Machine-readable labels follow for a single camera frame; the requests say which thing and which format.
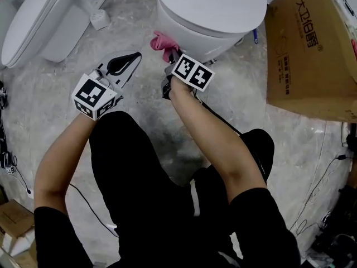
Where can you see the black spare device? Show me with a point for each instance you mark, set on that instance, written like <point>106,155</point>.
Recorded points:
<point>2,93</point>

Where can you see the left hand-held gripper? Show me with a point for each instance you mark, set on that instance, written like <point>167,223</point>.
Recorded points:
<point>92,93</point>

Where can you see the small blue tool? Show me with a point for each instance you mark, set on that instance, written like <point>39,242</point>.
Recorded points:
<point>255,36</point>

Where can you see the small cardboard box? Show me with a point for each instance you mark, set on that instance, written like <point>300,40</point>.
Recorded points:
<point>14,216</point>

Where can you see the white smart toilet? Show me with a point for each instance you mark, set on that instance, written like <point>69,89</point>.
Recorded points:
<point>209,10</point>

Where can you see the person's black shirt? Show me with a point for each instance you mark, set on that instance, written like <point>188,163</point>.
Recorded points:
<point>265,227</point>

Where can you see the small white round canister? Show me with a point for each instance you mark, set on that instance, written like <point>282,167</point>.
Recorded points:
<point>100,19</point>

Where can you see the black equipment heap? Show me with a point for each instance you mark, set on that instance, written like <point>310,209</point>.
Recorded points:
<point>340,247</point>

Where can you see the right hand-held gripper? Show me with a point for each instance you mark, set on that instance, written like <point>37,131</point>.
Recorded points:
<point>195,72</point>

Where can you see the white toilet with tank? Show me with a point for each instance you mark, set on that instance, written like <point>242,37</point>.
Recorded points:
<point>42,32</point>

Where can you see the person's right forearm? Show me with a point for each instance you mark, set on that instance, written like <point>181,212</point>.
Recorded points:
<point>212,138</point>

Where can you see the white socket strip with plugs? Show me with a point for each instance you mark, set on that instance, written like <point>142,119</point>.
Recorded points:
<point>30,194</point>

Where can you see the person's left forearm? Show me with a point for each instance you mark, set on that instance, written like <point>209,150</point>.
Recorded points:
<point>58,163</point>

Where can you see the large cardboard box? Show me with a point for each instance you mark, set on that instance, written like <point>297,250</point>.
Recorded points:
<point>306,80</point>

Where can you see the white power strip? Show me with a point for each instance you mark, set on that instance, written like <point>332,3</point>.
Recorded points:
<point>345,135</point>

